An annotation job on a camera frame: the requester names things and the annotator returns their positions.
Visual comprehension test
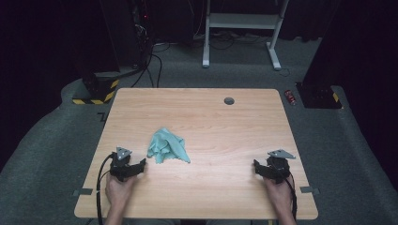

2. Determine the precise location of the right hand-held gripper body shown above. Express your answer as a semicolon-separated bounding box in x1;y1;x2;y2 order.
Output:
266;148;297;185

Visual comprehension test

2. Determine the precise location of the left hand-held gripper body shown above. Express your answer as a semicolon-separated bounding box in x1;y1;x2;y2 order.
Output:
108;146;132;183

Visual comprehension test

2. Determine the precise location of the teal microfibre cloth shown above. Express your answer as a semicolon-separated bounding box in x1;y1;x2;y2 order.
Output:
146;127;191;165

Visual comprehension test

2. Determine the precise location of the person's right hand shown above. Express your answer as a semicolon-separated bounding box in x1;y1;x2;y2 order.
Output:
264;178;294;214

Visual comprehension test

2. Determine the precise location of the person's left hand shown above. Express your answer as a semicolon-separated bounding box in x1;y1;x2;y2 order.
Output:
105;172;135;211

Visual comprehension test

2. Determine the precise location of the grey tape strip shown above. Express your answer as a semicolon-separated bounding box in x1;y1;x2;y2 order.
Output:
72;187;94;197
299;186;320;196

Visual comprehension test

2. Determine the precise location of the black yellow striped stand base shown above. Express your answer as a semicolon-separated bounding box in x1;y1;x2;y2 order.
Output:
71;72;121;106

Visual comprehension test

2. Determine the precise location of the red can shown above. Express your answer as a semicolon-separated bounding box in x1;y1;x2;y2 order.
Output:
283;89;297;107

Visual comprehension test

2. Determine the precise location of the dark equipment rack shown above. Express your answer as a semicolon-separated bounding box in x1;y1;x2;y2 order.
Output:
130;0;155;68

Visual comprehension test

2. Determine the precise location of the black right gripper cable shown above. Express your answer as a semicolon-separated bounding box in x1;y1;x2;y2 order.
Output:
284;172;298;220

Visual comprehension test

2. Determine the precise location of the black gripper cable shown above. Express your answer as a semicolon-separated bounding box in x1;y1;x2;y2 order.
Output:
96;153;115;225
284;172;298;220

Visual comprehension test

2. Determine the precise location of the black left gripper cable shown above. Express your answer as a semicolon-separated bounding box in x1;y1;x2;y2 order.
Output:
96;153;115;225

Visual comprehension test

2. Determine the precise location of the black stand base plate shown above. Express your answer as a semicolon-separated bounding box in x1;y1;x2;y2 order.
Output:
295;82;343;110

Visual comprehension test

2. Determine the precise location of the black floor cable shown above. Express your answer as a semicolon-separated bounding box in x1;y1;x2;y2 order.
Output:
130;43;164;89

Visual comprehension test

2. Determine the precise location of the black cable bundle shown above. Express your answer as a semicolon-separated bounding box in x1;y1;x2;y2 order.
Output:
193;30;270;51

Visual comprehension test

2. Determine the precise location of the white metal stand frame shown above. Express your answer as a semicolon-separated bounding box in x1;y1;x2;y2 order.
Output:
202;0;291;71

